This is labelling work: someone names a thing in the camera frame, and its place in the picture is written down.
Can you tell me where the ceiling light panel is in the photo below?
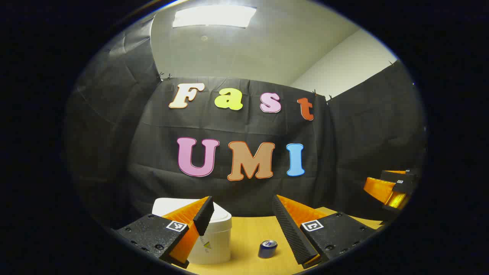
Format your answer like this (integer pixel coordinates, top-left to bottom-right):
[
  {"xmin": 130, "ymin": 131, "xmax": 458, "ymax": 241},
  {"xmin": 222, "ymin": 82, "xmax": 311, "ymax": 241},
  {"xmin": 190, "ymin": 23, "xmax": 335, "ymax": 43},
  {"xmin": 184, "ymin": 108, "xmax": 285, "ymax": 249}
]
[{"xmin": 172, "ymin": 5, "xmax": 257, "ymax": 29}]

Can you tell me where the wooden desktop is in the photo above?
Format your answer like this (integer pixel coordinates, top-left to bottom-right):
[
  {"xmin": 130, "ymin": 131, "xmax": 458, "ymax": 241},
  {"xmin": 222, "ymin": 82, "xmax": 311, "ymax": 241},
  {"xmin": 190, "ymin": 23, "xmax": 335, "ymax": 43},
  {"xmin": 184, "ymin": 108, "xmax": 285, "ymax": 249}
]
[{"xmin": 172, "ymin": 206, "xmax": 384, "ymax": 275}]

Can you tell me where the blue silver pop can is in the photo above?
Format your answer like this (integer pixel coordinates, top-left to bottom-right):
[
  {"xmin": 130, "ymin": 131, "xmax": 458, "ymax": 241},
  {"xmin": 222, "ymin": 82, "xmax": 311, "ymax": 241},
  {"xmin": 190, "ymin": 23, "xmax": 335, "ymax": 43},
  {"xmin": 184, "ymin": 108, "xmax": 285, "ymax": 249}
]
[{"xmin": 258, "ymin": 240, "xmax": 278, "ymax": 259}]

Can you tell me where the white desktop garbage bin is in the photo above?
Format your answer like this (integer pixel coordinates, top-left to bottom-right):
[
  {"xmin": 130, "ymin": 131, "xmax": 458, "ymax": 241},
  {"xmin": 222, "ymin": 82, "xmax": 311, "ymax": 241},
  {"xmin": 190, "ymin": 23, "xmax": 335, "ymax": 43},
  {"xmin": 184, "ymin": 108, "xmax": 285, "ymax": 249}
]
[{"xmin": 152, "ymin": 197, "xmax": 232, "ymax": 265}]

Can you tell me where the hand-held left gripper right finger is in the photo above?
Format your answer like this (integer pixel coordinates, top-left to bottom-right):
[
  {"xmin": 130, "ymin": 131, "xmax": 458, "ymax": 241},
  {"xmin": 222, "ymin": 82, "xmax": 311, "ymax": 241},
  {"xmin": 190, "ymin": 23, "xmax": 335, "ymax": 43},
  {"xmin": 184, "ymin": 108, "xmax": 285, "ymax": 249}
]
[{"xmin": 272, "ymin": 194, "xmax": 378, "ymax": 269}]

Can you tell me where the black backdrop cloth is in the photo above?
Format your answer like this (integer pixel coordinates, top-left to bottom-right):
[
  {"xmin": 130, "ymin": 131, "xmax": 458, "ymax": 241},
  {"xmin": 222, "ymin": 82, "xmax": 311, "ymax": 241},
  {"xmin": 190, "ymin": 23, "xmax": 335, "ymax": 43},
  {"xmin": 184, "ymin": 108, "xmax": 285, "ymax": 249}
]
[{"xmin": 63, "ymin": 17, "xmax": 427, "ymax": 230}]

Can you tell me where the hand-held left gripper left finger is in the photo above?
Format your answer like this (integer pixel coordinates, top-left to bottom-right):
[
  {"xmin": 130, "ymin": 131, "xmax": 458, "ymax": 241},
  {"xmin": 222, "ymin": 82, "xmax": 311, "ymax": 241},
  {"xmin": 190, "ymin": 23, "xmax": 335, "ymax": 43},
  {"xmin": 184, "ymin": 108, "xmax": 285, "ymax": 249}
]
[{"xmin": 114, "ymin": 196, "xmax": 215, "ymax": 269}]

